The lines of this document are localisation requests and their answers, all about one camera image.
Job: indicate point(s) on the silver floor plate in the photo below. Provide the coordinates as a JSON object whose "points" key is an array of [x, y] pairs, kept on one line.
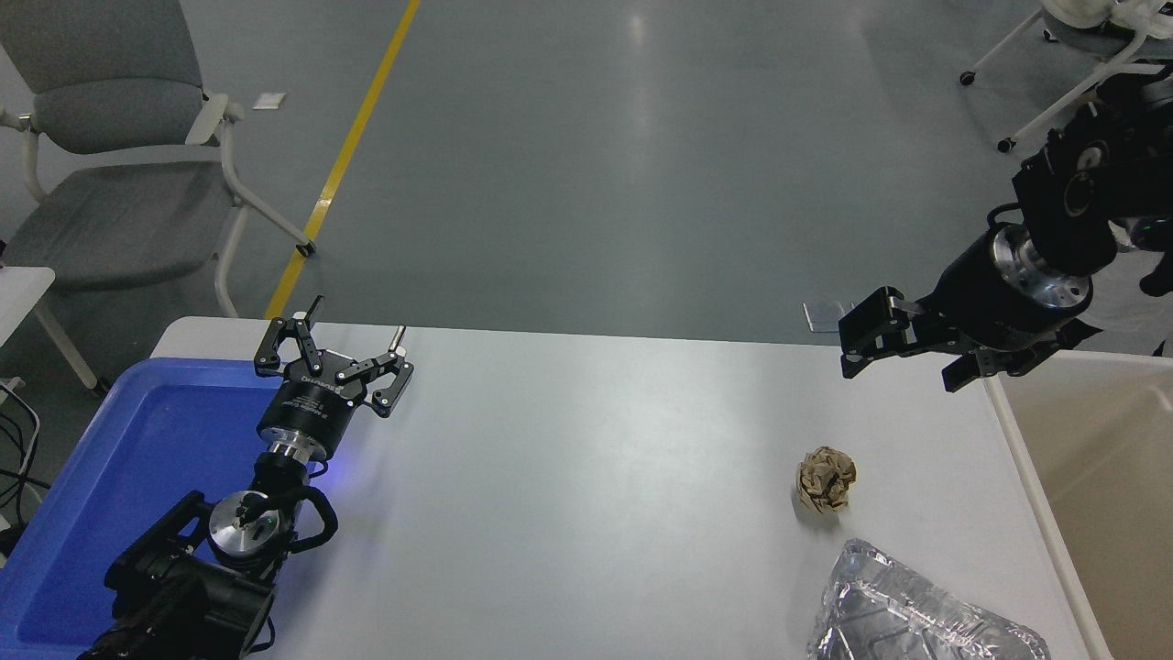
{"points": [[820, 318]]}

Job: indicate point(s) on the large pale bin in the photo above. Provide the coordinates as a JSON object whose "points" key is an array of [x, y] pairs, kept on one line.
{"points": [[1113, 477]]}

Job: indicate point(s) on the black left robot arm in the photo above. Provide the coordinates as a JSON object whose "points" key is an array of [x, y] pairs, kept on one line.
{"points": [[188, 596]]}

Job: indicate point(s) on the white chair on castors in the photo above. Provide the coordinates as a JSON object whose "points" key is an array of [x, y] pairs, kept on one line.
{"points": [[1100, 41]]}

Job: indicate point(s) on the blue plastic tray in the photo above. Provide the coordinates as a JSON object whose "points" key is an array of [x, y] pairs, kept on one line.
{"points": [[137, 458]]}

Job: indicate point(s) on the crumpled tan paper ball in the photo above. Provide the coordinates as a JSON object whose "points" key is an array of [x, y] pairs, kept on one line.
{"points": [[827, 478]]}

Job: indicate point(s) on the foil plate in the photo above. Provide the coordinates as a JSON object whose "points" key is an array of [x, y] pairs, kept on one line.
{"points": [[903, 614]]}

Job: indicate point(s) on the grey office chair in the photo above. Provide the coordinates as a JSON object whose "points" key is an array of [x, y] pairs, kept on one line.
{"points": [[119, 119]]}

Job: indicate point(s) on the white floor plate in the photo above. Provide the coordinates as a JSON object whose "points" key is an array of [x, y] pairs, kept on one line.
{"points": [[268, 101]]}

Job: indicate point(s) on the small white side table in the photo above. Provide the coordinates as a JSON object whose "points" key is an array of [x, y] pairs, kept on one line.
{"points": [[23, 289]]}

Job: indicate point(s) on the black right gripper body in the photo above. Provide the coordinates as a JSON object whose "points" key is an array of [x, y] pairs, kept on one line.
{"points": [[976, 293]]}

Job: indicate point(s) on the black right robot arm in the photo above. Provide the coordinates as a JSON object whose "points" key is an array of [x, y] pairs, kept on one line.
{"points": [[1090, 183]]}

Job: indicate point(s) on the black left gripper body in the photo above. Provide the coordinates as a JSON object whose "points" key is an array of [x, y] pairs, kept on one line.
{"points": [[307, 412]]}

